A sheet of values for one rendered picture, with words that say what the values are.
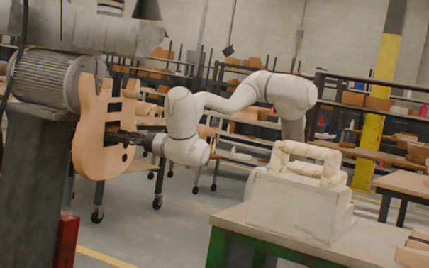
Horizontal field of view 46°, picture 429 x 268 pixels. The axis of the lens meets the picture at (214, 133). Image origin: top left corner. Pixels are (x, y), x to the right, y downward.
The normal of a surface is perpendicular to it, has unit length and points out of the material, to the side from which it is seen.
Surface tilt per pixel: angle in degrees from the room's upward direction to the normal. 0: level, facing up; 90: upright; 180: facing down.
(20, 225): 90
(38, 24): 90
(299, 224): 90
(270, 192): 90
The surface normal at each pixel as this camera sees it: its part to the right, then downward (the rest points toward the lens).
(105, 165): 0.89, 0.18
